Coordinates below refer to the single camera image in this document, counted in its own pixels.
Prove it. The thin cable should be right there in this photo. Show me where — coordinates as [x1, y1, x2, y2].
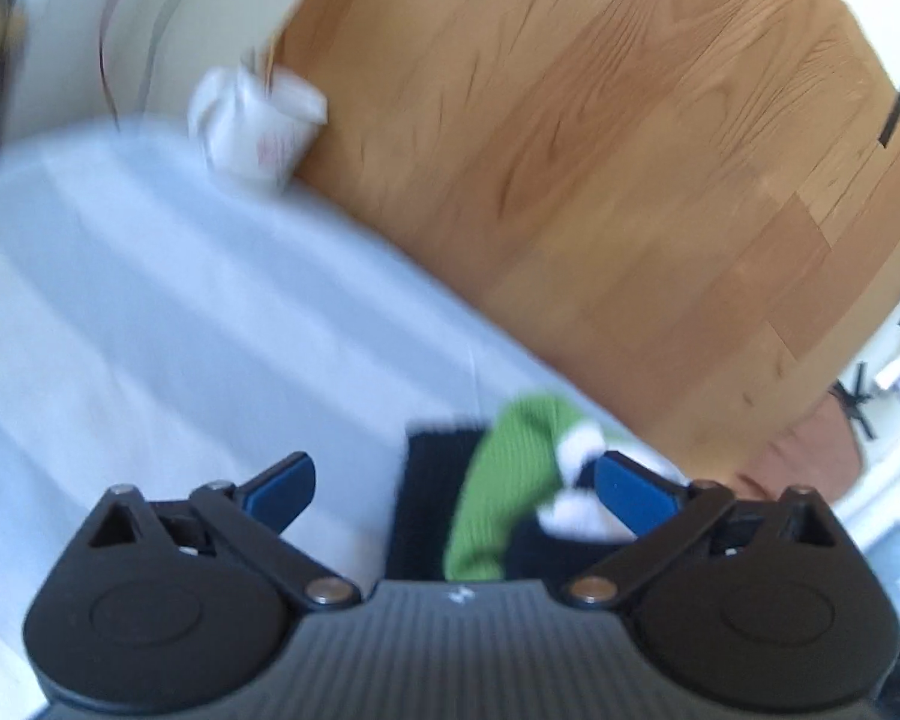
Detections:
[96, 0, 200, 125]

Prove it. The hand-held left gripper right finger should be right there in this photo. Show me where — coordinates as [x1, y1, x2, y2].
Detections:
[561, 451, 842, 610]

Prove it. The brown seat cushion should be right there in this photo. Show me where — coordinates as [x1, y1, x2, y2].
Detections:
[735, 394, 868, 508]

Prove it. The black tape strip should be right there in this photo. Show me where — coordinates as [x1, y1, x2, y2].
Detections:
[877, 77, 900, 149]

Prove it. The white crumpled cloth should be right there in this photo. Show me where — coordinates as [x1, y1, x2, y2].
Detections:
[186, 64, 329, 200]

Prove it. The black chair frame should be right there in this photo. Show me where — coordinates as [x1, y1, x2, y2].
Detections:
[831, 262, 900, 440]

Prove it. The navy green white knit garment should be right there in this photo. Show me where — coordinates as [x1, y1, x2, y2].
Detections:
[385, 388, 695, 584]

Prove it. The wooden board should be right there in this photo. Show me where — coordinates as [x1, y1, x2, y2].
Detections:
[270, 0, 900, 497]

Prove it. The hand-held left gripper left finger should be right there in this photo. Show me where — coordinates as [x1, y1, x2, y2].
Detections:
[77, 451, 362, 610]

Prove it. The light blue striped bed sheet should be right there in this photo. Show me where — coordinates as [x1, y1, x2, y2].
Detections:
[0, 116, 692, 720]

